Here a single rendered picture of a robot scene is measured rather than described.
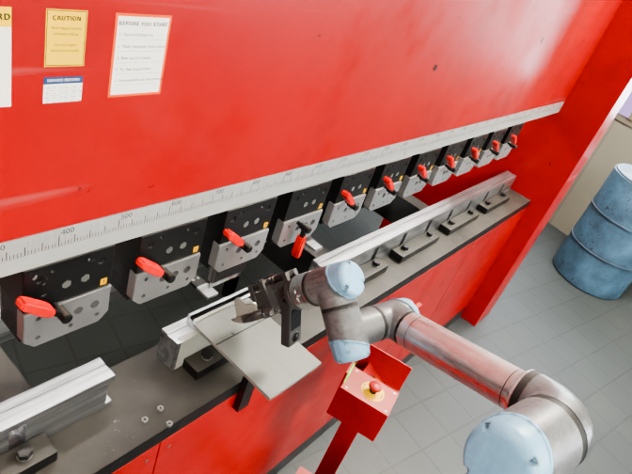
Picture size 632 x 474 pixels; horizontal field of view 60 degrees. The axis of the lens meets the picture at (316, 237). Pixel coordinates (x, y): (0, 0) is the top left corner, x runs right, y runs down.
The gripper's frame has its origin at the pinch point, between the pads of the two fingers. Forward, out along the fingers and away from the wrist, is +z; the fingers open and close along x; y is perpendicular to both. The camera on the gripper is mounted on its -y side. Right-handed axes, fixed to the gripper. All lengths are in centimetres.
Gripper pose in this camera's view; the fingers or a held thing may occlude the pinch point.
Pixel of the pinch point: (246, 316)
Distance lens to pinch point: 131.2
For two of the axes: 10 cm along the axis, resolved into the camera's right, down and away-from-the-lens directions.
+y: -3.6, -9.3, -0.2
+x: -6.2, 2.6, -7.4
